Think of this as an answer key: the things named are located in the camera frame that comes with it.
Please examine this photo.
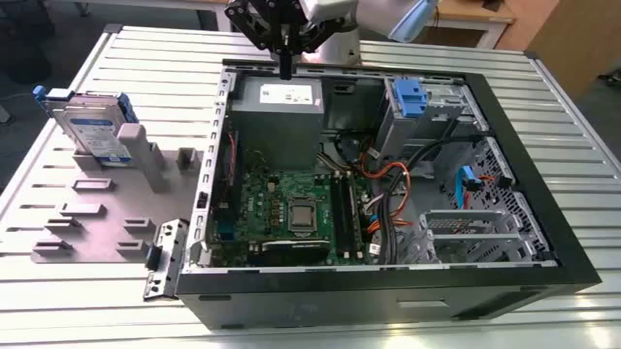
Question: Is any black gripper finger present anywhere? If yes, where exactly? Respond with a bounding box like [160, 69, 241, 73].
[285, 16, 345, 80]
[224, 0, 288, 80]

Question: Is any hard disk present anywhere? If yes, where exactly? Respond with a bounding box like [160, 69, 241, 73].
[30, 85, 140, 168]

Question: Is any blue data wire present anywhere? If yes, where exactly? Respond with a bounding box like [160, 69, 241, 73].
[455, 164, 475, 211]

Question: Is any silver disk bay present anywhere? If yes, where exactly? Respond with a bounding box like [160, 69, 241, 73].
[416, 209, 558, 265]

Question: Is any white framed desk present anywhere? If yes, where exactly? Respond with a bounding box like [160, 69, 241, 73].
[72, 0, 233, 33]

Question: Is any blue drive latch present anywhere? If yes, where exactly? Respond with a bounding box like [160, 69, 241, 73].
[392, 78, 429, 119]

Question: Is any grey power supply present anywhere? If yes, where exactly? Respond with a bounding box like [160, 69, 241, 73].
[228, 77, 325, 172]

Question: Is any silver optical drive cage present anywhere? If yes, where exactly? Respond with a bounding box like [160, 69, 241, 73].
[373, 76, 488, 163]

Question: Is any wooden desk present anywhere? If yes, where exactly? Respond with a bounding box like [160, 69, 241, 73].
[420, 0, 518, 50]

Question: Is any green motherboard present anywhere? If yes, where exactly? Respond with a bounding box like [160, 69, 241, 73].
[206, 143, 387, 269]

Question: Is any black CPU socket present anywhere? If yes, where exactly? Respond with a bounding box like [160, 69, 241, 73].
[284, 196, 324, 237]

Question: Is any silver CPU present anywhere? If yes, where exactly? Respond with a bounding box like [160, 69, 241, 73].
[291, 207, 317, 228]

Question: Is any black RAM slot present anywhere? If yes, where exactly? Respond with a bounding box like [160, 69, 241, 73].
[331, 169, 351, 260]
[344, 169, 365, 260]

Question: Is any black graphics card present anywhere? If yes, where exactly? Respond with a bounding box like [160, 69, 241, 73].
[245, 238, 335, 267]

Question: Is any grey parts rack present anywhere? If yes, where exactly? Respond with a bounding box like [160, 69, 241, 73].
[29, 121, 206, 263]

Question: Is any black open PC case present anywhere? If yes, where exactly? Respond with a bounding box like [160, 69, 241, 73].
[172, 57, 603, 331]

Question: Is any orange wire bundle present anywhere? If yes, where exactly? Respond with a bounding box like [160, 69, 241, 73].
[359, 161, 413, 233]

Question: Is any black cable bundle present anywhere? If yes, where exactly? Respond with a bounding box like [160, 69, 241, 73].
[375, 134, 486, 265]

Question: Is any silver slot retainer bracket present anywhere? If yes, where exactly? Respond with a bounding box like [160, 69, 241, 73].
[141, 217, 190, 302]

